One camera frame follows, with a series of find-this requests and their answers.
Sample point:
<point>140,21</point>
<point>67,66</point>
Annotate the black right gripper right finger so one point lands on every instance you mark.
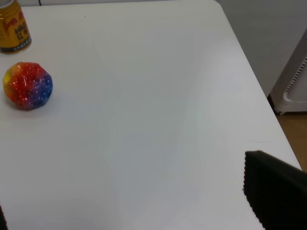
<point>276,192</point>

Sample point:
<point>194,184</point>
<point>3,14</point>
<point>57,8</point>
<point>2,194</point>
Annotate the rainbow spiky ball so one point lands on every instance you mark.
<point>27,85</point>

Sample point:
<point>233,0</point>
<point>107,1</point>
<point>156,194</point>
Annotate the gold drink can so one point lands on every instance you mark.
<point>14,33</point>

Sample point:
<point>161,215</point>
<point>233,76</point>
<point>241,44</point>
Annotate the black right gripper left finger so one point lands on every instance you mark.
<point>3,222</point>

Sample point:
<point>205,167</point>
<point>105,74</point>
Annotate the white appliance on floor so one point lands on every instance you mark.
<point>289,94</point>

